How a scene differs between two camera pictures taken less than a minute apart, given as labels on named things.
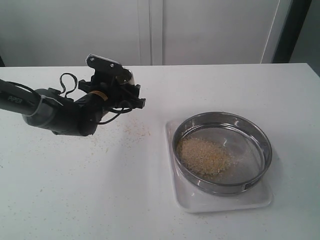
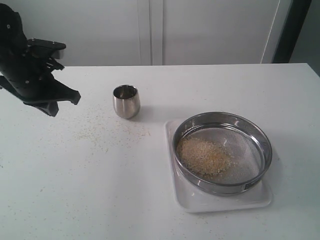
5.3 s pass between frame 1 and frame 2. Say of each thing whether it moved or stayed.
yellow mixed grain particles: stayed
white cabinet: stayed
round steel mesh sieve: stayed
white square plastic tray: stayed
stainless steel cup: moved
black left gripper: moved
